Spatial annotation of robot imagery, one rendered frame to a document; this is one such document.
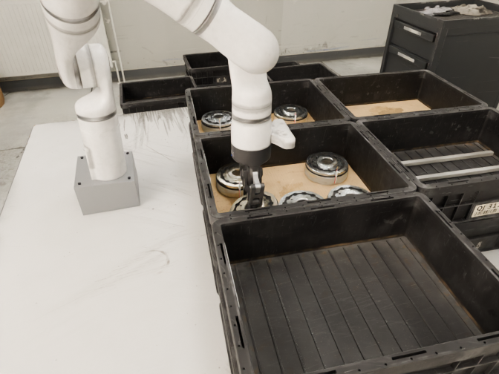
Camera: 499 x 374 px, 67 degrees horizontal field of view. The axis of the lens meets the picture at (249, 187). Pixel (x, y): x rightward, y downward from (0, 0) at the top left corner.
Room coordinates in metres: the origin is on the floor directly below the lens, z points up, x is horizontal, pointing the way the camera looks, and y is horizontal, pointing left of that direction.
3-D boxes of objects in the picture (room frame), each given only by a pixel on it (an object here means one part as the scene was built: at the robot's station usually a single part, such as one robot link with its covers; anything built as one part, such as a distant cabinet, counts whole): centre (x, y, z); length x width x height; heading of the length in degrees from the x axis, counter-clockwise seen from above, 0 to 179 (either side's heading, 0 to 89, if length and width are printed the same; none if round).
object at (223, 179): (0.72, 0.03, 0.86); 0.10 x 0.10 x 0.01
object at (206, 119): (1.01, 0.09, 0.86); 0.10 x 0.10 x 0.01
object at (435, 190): (0.76, -0.49, 0.92); 0.40 x 0.30 x 0.02; 102
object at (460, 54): (2.34, -1.22, 0.45); 0.60 x 0.45 x 0.90; 106
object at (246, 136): (0.62, -0.02, 1.04); 0.11 x 0.09 x 0.06; 101
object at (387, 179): (0.67, -0.10, 0.87); 0.40 x 0.30 x 0.11; 102
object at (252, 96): (0.63, 0.00, 1.14); 0.09 x 0.07 x 0.15; 15
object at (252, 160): (0.61, 0.00, 0.97); 0.08 x 0.08 x 0.09
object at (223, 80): (2.40, 0.20, 0.37); 0.40 x 0.30 x 0.45; 106
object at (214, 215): (0.67, -0.10, 0.92); 0.40 x 0.30 x 0.02; 102
